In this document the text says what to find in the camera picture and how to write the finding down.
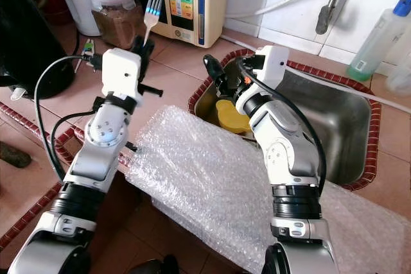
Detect yellow plastic bowl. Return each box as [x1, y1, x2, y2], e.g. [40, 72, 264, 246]
[215, 99, 251, 135]

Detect jar of brown powder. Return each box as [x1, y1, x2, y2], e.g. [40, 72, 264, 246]
[91, 0, 148, 49]

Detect white green tongs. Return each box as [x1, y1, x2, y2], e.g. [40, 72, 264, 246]
[78, 40, 97, 73]

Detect cream and black water ionizer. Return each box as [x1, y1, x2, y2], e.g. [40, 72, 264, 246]
[134, 0, 229, 49]

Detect white container green lid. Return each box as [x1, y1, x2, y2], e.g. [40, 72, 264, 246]
[55, 0, 103, 36]

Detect clear bubble wrap sheet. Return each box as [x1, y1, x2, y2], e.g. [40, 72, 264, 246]
[125, 104, 411, 274]

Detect black electric kettle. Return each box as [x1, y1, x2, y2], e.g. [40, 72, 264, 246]
[0, 0, 76, 100]

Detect grey hanging spout pipe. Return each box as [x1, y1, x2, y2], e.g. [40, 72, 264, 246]
[316, 0, 357, 35]

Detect stainless steel sink basin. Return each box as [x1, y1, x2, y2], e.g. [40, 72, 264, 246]
[193, 55, 373, 185]

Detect dark green cucumber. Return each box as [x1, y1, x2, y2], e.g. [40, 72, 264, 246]
[0, 142, 33, 169]

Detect clear bottle blue cap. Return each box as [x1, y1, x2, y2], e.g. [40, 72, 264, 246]
[345, 0, 411, 82]

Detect clear plastic cup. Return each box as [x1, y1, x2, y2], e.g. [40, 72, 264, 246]
[389, 56, 411, 95]

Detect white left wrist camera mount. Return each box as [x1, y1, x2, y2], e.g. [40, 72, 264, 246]
[101, 48, 143, 111]

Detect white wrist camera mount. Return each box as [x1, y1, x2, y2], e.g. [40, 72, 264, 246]
[234, 45, 290, 114]
[101, 48, 143, 111]

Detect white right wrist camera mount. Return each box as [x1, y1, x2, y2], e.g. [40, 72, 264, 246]
[234, 45, 290, 114]

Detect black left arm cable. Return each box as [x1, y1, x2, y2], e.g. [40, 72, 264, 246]
[33, 55, 103, 182]

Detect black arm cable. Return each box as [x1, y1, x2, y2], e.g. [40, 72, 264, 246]
[238, 59, 328, 196]
[33, 55, 103, 182]

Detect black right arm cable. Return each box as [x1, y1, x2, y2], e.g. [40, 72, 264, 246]
[238, 59, 328, 196]

